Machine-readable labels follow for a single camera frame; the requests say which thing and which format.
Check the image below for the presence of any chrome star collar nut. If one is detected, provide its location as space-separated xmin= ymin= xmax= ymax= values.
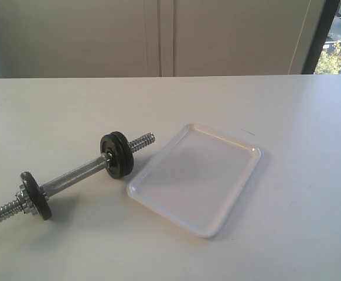
xmin=16 ymin=190 xmax=38 ymax=215

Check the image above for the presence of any black plate near collar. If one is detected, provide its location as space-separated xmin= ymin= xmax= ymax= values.
xmin=20 ymin=172 xmax=52 ymax=221

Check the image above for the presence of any white plastic tray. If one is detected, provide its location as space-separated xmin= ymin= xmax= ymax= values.
xmin=127 ymin=124 xmax=261 ymax=238

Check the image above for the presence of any chrome threaded dumbbell bar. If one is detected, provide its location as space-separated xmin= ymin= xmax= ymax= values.
xmin=0 ymin=132 xmax=155 ymax=222

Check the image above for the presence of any black weight plate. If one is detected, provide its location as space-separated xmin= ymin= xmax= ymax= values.
xmin=112 ymin=131 xmax=134 ymax=177

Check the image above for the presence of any dark window frame post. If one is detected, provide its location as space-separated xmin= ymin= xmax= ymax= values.
xmin=301 ymin=0 xmax=340 ymax=74

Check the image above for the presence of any black plate far end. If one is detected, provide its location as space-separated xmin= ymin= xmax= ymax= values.
xmin=100 ymin=133 xmax=124 ymax=179

